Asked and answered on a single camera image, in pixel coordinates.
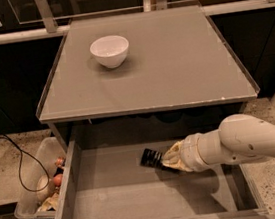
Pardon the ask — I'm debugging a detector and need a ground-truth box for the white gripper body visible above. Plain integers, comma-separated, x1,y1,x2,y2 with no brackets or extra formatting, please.
180,134,209,172

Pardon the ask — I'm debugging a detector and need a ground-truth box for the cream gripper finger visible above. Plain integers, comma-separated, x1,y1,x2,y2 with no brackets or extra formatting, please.
163,141,182,161
163,159,191,172

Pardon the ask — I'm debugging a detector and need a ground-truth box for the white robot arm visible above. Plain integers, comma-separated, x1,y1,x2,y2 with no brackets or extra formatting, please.
161,114,275,172

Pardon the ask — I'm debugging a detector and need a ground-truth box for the open grey top drawer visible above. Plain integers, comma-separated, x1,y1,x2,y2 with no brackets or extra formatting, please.
18,97,275,219

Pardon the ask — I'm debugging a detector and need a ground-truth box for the grey cabinet with counter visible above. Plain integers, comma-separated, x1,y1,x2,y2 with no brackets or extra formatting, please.
36,5,259,139

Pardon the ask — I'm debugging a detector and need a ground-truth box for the small orange bottle in bin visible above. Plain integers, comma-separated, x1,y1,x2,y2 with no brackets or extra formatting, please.
55,157,66,169

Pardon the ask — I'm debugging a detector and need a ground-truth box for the white ceramic bowl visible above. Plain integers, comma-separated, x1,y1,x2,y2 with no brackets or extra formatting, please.
89,35,129,69

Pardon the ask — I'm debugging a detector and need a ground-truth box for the orange round fruit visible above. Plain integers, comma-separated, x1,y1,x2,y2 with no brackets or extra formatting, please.
53,174,63,187

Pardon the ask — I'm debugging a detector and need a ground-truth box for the clear plastic storage bin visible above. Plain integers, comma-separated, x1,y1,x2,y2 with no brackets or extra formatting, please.
14,137,66,219

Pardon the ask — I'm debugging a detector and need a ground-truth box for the crumpled wrapper in bin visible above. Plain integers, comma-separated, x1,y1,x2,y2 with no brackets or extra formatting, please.
38,193,59,212

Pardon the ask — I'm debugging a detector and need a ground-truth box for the cream round object in bin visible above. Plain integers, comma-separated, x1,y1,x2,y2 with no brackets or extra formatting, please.
36,175,55,202

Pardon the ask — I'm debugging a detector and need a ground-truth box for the black cable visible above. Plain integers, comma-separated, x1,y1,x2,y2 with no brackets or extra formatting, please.
0,113,52,197

